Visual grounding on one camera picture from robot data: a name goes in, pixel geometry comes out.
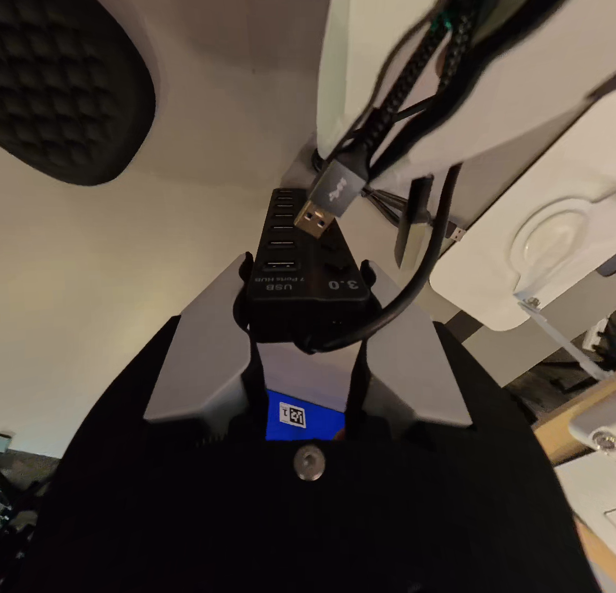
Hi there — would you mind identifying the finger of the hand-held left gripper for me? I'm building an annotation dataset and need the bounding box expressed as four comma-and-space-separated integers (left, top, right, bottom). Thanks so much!
369, 0, 616, 196
315, 0, 463, 186

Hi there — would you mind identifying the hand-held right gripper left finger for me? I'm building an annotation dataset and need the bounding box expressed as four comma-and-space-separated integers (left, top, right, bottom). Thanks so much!
145, 256, 262, 426

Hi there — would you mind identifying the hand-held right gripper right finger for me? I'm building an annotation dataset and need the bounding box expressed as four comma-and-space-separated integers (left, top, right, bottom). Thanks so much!
349, 261, 473, 432

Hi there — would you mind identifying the black seven-port USB hub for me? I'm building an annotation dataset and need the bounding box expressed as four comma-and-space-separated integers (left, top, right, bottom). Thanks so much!
293, 163, 464, 356

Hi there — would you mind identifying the blue plastic bin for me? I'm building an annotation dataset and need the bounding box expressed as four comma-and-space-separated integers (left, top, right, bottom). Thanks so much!
264, 388, 346, 443

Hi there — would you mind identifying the braided usb cable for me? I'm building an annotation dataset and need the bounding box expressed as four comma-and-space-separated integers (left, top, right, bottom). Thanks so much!
293, 0, 503, 243

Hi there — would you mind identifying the green twist tie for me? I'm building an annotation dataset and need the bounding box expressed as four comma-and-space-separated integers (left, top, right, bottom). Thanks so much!
428, 4, 465, 37

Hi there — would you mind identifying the white document stand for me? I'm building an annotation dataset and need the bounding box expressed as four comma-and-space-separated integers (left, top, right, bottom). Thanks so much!
430, 93, 616, 382

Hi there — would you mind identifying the instruction sheet on stand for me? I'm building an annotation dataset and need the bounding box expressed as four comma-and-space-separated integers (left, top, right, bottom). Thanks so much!
530, 375, 616, 576

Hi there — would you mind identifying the black foam wrist rest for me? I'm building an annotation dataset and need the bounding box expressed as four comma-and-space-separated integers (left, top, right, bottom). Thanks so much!
0, 0, 158, 187

